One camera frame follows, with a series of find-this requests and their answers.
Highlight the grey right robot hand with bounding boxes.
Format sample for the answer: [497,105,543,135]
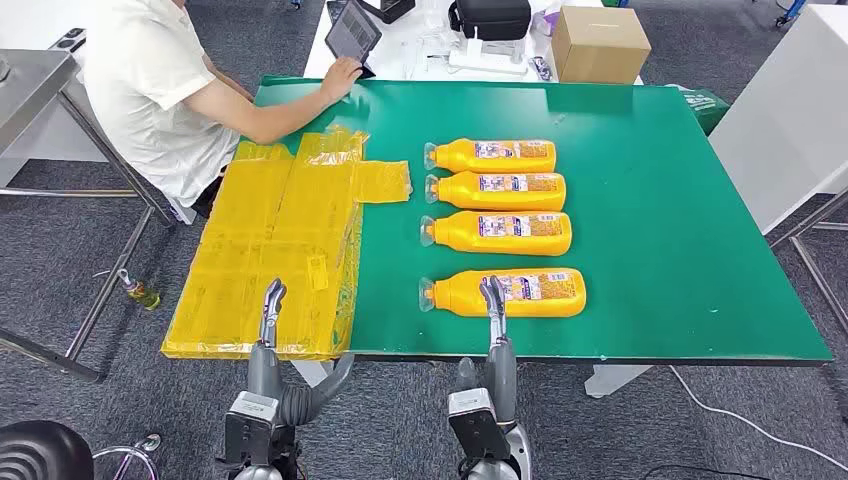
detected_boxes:
[454,274,519,425]

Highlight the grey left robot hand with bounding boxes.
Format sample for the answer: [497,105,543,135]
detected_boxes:
[246,278,356,429]

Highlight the person's right hand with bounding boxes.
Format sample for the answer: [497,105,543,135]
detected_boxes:
[319,56,364,104]

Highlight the orange detergent bottle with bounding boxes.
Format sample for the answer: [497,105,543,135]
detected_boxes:
[424,171,568,212]
[417,267,588,319]
[419,210,574,258]
[423,138,558,175]

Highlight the small yellow-green bottle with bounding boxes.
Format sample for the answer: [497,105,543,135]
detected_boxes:
[117,268,162,312]

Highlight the white table foot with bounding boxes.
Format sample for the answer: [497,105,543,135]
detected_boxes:
[291,360,333,389]
[584,364,654,400]

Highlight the dark tablet on stand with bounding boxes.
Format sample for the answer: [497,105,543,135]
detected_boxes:
[323,0,384,79]

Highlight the white table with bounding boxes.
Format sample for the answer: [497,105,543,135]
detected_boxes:
[303,0,644,86]

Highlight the black device box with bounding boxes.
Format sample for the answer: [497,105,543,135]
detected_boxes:
[360,0,417,25]

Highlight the yellow taped cardboard sheet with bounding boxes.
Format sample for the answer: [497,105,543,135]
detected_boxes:
[160,125,413,362]

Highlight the white power strip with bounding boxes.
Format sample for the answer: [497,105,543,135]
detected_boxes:
[448,26,529,76]

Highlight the black carry case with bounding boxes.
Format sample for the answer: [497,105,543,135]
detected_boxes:
[448,0,533,42]

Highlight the white chair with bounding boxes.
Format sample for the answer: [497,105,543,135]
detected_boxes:
[166,195,200,227]

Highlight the person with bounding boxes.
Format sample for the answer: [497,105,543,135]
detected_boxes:
[82,0,364,220]

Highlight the pale plastic bag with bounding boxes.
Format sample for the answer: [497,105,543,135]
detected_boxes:
[531,3,564,38]

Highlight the black round stool seat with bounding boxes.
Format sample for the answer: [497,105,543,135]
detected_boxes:
[0,420,95,480]

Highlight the brown cardboard box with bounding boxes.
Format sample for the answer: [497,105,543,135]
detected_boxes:
[551,5,653,86]

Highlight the stainless steel table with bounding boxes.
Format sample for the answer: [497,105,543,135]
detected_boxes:
[0,47,177,386]

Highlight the green bag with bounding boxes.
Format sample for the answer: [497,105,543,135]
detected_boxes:
[669,84,731,137]

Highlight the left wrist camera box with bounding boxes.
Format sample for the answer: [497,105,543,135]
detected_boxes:
[223,390,281,465]

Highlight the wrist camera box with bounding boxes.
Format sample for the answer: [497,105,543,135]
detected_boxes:
[447,387,511,462]
[223,390,281,465]

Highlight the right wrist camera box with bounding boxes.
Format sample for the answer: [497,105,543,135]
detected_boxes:
[447,387,511,462]

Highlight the chrome stool footrest ring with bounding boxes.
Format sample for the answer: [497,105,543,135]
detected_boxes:
[92,433,162,480]

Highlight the black floor cable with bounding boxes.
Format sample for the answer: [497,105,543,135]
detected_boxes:
[639,465,773,480]

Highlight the white floor cable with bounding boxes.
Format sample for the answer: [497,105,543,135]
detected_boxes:
[669,366,848,473]

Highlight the steel table frame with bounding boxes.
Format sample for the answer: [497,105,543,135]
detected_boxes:
[768,188,848,339]

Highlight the blue metal cart frame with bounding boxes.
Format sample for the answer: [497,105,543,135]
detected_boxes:
[775,0,810,29]

